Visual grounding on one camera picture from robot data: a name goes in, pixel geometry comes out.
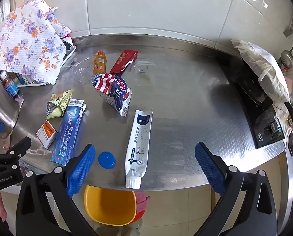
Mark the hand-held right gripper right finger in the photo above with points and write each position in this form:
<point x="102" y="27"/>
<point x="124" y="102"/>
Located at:
<point x="210" y="170"/>

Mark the white toothpaste tube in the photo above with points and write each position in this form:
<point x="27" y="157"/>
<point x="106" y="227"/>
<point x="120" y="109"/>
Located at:
<point x="139" y="147"/>

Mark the hanging metal spatula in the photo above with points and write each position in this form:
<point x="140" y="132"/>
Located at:
<point x="289" y="30"/>

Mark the brown orange snack packet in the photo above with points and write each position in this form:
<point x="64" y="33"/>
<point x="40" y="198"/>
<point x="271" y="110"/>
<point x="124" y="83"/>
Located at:
<point x="99" y="62"/>

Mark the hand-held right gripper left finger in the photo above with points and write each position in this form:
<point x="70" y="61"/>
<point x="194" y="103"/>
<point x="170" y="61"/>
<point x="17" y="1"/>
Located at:
<point x="81" y="170"/>

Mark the metal slotted ladle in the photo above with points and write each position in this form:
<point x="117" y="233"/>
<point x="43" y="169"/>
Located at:
<point x="287" y="57"/>

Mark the green yellow snack packet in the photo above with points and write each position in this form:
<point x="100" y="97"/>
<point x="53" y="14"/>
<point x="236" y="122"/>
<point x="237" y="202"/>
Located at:
<point x="56" y="105"/>

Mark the pink cloth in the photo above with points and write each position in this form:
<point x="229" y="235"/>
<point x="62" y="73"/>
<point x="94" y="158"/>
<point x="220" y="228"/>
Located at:
<point x="142" y="200"/>

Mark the red bucket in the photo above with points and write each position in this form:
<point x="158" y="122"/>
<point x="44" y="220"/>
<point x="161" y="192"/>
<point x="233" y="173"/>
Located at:
<point x="139" y="217"/>

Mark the flag printed snack bag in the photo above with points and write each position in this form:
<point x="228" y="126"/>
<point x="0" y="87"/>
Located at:
<point x="112" y="88"/>

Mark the floral printed cloth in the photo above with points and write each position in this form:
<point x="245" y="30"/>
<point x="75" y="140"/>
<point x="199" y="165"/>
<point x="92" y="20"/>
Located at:
<point x="26" y="34"/>

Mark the dark purple wrapper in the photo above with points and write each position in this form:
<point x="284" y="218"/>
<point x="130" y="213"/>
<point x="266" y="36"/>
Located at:
<point x="67" y="132"/>

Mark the brown bottle blue label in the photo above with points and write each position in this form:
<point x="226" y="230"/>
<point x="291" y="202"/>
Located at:
<point x="10" y="87"/>

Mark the yellow trash bin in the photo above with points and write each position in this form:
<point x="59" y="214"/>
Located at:
<point x="109" y="206"/>

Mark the orange white medicine box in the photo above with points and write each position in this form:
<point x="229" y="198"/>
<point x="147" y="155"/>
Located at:
<point x="46" y="134"/>

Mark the blue bottle cap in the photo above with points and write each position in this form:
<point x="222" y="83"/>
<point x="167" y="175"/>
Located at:
<point x="106" y="160"/>

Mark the red snack packet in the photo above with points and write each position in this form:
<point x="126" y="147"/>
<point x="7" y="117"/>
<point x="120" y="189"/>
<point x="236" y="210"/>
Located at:
<point x="123" y="60"/>

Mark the large steel pot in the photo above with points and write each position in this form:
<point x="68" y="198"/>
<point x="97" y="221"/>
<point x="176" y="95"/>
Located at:
<point x="1" y="103"/>

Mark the person's left hand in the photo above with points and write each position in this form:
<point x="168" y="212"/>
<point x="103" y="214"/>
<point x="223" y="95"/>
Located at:
<point x="0" y="211"/>

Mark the black gas stove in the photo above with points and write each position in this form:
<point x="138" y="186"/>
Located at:
<point x="257" y="108"/>

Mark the clear plastic cup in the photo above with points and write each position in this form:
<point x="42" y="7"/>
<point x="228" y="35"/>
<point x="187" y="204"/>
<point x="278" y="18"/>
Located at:
<point x="142" y="70"/>

